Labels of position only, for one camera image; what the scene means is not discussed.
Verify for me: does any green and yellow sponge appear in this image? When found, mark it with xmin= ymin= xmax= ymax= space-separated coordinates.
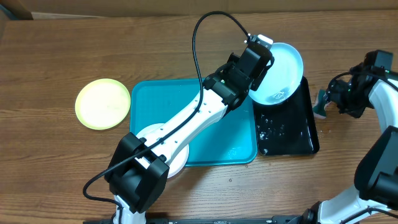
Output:
xmin=312 ymin=90 xmax=330 ymax=119

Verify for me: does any light blue plate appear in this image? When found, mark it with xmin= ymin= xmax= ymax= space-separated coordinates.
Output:
xmin=249 ymin=42 xmax=303 ymax=106

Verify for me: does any pink plate with stain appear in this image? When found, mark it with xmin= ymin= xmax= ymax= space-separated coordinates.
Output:
xmin=136 ymin=123 xmax=189 ymax=179

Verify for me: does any yellow plate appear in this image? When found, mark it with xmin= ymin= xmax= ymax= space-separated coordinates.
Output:
xmin=75 ymin=78 xmax=131 ymax=130

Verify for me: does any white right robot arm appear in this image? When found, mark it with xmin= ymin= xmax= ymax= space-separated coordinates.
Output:
xmin=295 ymin=64 xmax=397 ymax=223

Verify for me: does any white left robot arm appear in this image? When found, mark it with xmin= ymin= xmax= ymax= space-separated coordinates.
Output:
xmin=104 ymin=53 xmax=274 ymax=223

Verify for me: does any teal plastic tray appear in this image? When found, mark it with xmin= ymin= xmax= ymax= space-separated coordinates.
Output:
xmin=130 ymin=79 xmax=257 ymax=167

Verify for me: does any black water tray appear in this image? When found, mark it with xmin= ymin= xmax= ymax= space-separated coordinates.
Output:
xmin=253 ymin=77 xmax=320 ymax=156

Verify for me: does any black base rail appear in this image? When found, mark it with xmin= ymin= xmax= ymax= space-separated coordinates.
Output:
xmin=82 ymin=214 xmax=361 ymax=224

